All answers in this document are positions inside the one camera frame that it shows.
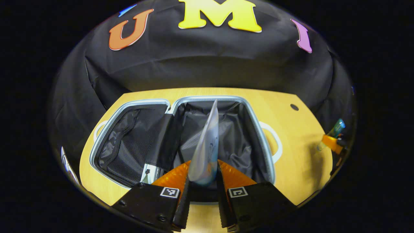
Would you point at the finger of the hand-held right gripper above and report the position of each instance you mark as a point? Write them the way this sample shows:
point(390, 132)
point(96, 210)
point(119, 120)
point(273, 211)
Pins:
point(331, 142)

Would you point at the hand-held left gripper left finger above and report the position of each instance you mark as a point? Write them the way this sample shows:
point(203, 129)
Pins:
point(184, 200)

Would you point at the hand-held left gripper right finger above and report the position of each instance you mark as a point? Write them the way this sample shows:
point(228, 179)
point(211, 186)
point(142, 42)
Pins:
point(221, 200)

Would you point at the teal capped tube bottle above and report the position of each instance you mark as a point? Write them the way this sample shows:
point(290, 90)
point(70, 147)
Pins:
point(338, 124)

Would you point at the white skin care pouch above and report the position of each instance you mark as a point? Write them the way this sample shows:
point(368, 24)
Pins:
point(207, 145)

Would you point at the light blue suitcase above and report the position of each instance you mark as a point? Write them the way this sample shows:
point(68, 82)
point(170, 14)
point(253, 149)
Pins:
point(129, 145)

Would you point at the black backdrop cloth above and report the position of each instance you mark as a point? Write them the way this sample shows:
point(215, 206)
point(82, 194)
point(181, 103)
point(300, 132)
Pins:
point(210, 58)

